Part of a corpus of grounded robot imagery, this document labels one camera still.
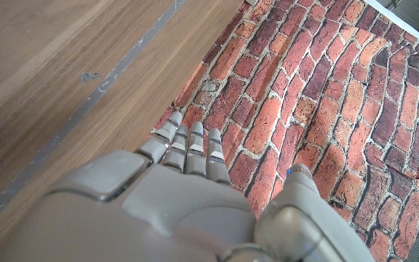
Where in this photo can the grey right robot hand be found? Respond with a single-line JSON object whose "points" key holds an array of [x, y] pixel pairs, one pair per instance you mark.
{"points": [[176, 203]]}

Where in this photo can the grey tape outline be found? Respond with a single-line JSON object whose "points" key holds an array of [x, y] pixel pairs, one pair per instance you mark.
{"points": [[86, 105]]}

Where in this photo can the red brick printed backdrop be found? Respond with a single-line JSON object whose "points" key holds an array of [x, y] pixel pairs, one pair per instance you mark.
{"points": [[304, 91]]}

